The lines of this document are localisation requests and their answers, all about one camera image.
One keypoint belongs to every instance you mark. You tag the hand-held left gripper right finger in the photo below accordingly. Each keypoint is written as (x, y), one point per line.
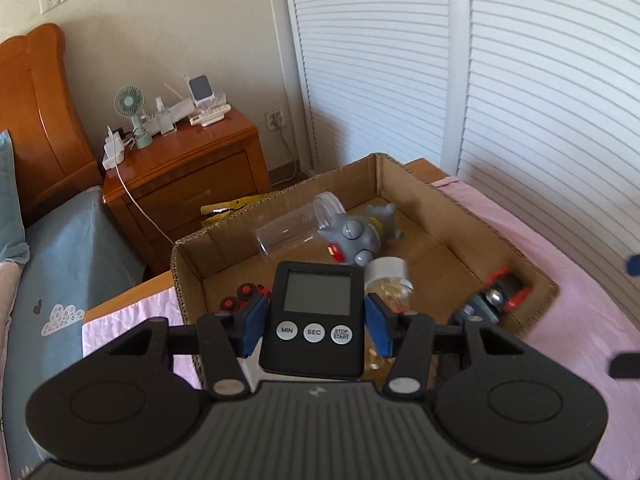
(377, 327)

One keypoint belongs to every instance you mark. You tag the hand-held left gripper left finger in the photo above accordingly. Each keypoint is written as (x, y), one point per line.
(252, 322)

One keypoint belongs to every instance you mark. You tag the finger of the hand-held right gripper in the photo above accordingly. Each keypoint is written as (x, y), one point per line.
(626, 366)
(633, 265)

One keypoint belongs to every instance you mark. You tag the red black toy truck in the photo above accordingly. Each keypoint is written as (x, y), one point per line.
(245, 292)

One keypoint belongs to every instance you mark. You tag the small jar white lid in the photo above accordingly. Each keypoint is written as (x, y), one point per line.
(387, 272)

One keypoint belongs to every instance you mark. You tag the black digital timer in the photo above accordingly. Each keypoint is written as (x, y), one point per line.
(312, 305)

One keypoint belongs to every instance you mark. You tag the brown cardboard box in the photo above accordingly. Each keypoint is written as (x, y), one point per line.
(440, 270)

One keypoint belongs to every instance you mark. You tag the red grey toy car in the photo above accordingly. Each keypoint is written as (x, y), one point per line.
(492, 300)

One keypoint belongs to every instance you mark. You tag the pink blanket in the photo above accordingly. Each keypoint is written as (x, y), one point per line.
(575, 320)

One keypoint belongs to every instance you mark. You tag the grey toy figure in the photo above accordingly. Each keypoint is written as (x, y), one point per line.
(352, 237)

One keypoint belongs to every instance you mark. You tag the clear plastic bottle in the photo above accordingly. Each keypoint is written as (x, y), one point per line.
(290, 232)

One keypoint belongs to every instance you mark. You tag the yellow plastic object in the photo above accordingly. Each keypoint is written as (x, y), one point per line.
(225, 207)

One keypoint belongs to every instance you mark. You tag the wooden nightstand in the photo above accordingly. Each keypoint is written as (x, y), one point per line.
(200, 160)

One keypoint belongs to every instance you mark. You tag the white louvered door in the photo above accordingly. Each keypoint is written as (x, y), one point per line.
(375, 60)
(560, 110)

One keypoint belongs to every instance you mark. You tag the blue-grey cloud print quilt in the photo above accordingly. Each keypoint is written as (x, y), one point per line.
(75, 260)

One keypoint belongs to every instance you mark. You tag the white remote control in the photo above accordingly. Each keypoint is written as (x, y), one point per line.
(205, 120)
(217, 109)

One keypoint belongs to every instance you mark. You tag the white power strip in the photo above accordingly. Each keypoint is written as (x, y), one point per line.
(114, 152)

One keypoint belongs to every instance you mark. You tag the small spray bottle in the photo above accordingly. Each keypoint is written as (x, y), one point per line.
(162, 120)

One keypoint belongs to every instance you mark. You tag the white router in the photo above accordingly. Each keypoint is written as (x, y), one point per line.
(182, 110)

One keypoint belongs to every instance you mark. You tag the pink white quilt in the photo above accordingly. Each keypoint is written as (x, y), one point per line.
(6, 320)

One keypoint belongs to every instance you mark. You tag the small green desk fan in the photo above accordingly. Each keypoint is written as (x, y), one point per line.
(129, 101)

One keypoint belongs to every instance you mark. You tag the blue pillow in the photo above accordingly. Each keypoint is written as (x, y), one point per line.
(10, 200)

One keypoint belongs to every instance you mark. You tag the wooden headboard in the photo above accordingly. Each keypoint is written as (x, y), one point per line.
(35, 110)

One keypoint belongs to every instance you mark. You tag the low wall outlet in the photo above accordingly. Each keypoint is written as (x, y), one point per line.
(274, 118)

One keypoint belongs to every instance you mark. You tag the white wall switch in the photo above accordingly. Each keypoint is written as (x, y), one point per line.
(49, 3)

